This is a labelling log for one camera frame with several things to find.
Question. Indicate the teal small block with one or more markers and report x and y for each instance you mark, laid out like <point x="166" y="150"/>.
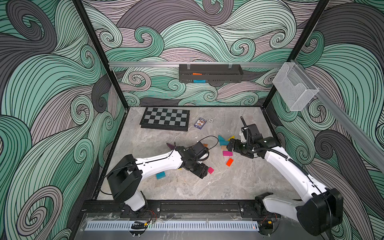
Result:
<point x="160" y="175"/>

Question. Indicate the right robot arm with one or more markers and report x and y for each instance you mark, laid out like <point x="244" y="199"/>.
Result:
<point x="318" y="209"/>

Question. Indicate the aluminium rail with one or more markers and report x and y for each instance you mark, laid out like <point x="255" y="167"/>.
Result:
<point x="152" y="64"/>
<point x="367" y="145"/>

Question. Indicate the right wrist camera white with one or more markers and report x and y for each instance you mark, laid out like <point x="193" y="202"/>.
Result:
<point x="249" y="133"/>

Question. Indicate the teal long block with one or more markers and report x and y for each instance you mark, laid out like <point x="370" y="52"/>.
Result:
<point x="223" y="143"/>

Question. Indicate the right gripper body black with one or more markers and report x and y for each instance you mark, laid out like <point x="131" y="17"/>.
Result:
<point x="237" y="146"/>

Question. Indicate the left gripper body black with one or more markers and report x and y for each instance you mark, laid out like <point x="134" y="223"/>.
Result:
<point x="197" y="169"/>

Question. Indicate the black grey chessboard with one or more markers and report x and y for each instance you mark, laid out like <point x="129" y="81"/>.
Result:
<point x="165" y="119"/>

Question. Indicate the blue playing card box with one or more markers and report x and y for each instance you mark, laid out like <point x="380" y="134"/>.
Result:
<point x="199" y="124"/>

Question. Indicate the purple triangle block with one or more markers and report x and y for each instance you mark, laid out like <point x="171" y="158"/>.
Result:
<point x="172" y="147"/>

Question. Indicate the orange rectangular block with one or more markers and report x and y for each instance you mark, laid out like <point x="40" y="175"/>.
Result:
<point x="229" y="162"/>

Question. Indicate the aluminium right rail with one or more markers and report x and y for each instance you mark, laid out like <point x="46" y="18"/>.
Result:
<point x="367" y="145"/>

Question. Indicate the clear plastic wall box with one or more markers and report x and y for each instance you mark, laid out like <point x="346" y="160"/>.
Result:
<point x="295" y="86"/>

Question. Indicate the aluminium back rail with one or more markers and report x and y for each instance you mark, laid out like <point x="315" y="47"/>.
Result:
<point x="152" y="64"/>

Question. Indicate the teal triangle block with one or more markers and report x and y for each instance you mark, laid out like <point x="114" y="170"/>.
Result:
<point x="221" y="139"/>

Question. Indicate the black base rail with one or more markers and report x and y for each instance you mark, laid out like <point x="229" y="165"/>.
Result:
<point x="162" y="209"/>

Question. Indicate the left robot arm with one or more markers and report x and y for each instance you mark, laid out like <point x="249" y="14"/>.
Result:
<point x="129" y="172"/>

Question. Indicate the magenta long block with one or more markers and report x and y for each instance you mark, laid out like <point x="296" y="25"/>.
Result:
<point x="227" y="154"/>

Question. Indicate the black wall tray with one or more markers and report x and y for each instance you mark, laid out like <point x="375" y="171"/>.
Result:
<point x="214" y="74"/>

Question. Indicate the white slotted cable duct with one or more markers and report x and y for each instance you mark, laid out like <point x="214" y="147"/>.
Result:
<point x="175" y="226"/>

